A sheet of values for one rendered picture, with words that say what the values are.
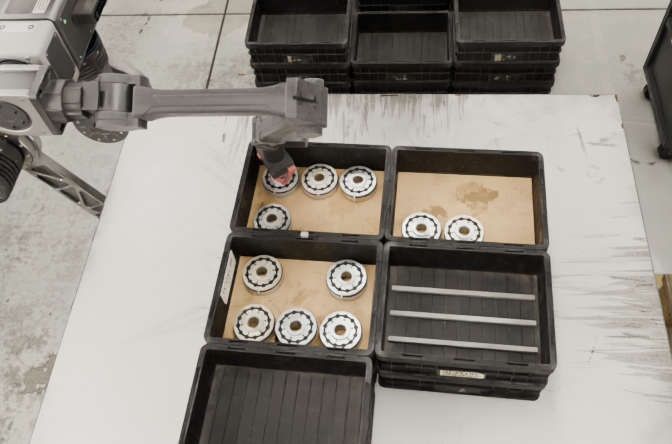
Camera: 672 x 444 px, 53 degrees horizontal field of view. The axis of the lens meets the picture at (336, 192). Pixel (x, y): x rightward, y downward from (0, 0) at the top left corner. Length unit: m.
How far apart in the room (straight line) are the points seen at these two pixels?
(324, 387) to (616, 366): 0.73
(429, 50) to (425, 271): 1.33
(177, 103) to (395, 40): 1.74
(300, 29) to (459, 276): 1.45
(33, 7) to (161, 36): 2.24
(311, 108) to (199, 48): 2.37
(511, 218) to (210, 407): 0.90
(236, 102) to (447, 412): 0.94
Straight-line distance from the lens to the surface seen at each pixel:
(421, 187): 1.90
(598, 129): 2.27
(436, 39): 2.94
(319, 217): 1.86
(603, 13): 3.74
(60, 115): 1.40
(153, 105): 1.34
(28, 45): 1.46
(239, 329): 1.71
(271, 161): 1.81
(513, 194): 1.91
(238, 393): 1.69
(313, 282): 1.77
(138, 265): 2.06
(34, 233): 3.19
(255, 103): 1.27
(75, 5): 1.58
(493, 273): 1.78
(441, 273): 1.77
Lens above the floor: 2.40
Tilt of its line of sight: 56 degrees down
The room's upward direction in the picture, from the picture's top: 8 degrees counter-clockwise
